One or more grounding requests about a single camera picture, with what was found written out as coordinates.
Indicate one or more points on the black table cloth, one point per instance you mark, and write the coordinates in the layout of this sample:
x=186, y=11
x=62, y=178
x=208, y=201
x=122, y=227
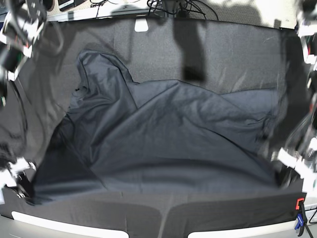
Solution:
x=220, y=57

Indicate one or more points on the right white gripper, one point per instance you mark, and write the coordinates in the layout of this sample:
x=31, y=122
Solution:
x=13, y=176

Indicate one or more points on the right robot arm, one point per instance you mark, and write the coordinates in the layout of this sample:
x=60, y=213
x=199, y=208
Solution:
x=22, y=26

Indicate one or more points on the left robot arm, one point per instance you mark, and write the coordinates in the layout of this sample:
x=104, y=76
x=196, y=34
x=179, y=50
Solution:
x=294, y=137

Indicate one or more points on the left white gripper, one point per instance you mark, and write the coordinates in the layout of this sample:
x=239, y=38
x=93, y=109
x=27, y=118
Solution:
x=305, y=168

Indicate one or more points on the red blue clamp bottom right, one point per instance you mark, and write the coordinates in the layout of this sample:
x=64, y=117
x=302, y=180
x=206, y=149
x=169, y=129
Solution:
x=302, y=221

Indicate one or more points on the white tab on cloth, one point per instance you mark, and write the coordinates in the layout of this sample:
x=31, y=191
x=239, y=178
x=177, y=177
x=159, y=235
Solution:
x=141, y=25

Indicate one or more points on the dark navy t-shirt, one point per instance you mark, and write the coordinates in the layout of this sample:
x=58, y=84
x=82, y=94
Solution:
x=163, y=136

